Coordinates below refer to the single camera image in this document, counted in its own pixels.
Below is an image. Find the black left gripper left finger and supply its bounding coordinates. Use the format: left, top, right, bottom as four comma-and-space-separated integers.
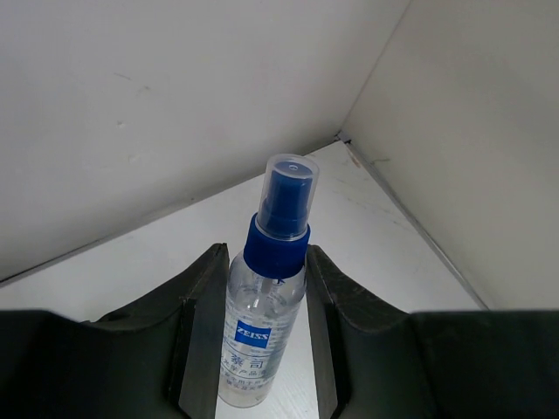
1, 244, 229, 418

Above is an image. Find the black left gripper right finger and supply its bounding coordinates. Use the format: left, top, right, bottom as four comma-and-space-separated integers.
306, 245, 558, 418

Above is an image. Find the clear blue-tipped pen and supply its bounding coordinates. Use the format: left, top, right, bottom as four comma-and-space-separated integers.
218, 155, 319, 409

